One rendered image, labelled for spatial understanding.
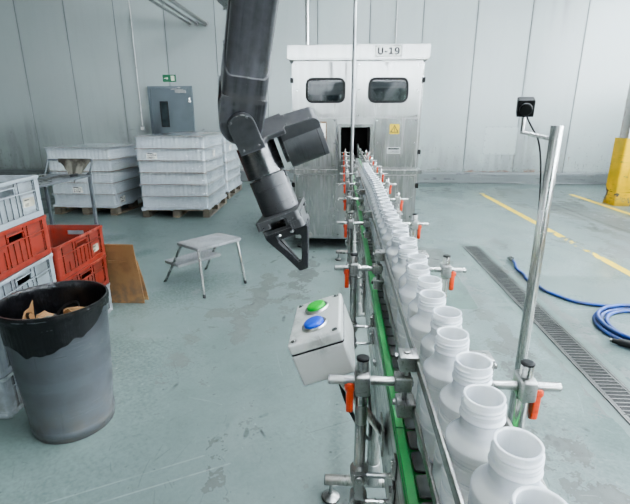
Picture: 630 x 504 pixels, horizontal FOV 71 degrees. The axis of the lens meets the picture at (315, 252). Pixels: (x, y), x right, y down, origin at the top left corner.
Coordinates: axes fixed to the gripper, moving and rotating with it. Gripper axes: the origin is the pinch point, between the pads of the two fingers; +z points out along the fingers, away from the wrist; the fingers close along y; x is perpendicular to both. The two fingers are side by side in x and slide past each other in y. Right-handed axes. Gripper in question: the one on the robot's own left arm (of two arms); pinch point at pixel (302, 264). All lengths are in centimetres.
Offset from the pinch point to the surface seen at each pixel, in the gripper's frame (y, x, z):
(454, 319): -14.0, -18.2, 9.0
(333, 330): -9.7, -2.6, 7.7
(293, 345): -10.2, 3.4, 7.9
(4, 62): 961, 661, -392
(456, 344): -20.0, -17.0, 8.8
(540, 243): 69, -58, 38
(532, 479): -37.8, -17.8, 10.4
